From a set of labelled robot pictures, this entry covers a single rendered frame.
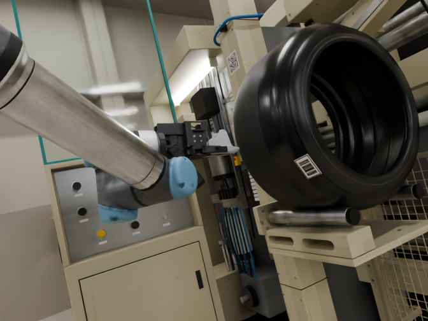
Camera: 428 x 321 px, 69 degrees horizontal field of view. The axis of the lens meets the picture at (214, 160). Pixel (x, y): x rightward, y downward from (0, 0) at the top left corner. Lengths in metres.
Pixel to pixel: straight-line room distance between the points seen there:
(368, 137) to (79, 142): 1.04
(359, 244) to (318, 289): 0.46
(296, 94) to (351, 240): 0.38
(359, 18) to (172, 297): 1.28
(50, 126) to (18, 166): 4.05
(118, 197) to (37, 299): 3.89
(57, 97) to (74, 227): 0.92
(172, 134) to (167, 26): 5.27
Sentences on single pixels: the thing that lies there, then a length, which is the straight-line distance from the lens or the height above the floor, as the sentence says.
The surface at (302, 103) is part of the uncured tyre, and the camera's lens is 0.80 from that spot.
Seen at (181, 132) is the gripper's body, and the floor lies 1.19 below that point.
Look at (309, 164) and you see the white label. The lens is 0.78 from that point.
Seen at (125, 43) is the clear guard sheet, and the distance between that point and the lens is 1.50.
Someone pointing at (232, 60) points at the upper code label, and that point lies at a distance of 1.30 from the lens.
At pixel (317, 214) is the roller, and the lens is 0.92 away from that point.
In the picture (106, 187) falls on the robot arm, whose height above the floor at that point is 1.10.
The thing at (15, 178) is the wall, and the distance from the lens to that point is 4.45.
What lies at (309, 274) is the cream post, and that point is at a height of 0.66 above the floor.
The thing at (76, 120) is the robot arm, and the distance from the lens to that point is 0.44.
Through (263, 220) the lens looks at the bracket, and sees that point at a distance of 1.09.
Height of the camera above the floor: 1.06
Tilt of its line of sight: 4 degrees up
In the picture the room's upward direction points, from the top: 14 degrees counter-clockwise
